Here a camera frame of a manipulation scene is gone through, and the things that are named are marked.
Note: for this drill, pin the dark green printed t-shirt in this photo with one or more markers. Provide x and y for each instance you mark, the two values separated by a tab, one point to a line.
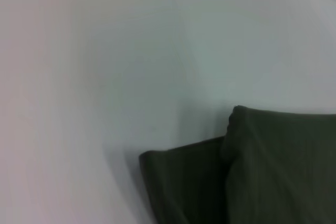
275	169

